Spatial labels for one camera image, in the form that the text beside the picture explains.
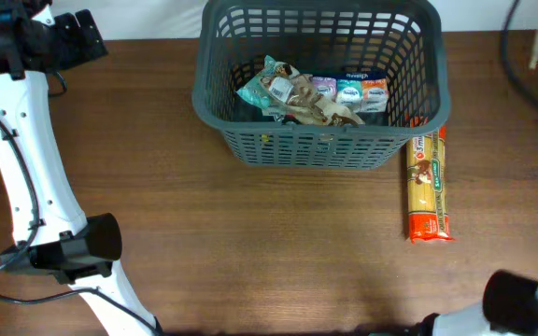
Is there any multicolour tissue pack bundle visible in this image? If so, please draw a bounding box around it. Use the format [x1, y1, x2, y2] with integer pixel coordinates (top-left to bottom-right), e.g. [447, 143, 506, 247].
[310, 71, 389, 113]

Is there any orange San Remo spaghetti packet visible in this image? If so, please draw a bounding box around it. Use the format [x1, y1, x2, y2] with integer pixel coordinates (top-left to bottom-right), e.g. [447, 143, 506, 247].
[406, 126, 454, 243]

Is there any beige dried mushroom pouch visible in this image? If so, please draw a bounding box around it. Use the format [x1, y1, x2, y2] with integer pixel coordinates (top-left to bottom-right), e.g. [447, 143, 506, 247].
[254, 62, 364, 127]

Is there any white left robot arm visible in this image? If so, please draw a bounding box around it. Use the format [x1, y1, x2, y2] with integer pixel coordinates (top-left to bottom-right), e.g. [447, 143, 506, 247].
[0, 1, 162, 335]

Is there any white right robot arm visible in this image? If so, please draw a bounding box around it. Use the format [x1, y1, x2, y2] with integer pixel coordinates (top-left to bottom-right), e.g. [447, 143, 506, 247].
[401, 0, 538, 336]

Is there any teal wet wipes packet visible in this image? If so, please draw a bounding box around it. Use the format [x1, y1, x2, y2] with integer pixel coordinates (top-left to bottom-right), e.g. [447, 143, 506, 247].
[236, 56, 286, 119]

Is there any grey plastic lattice basket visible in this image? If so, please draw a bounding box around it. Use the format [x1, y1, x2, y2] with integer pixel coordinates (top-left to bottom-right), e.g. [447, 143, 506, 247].
[192, 0, 451, 170]

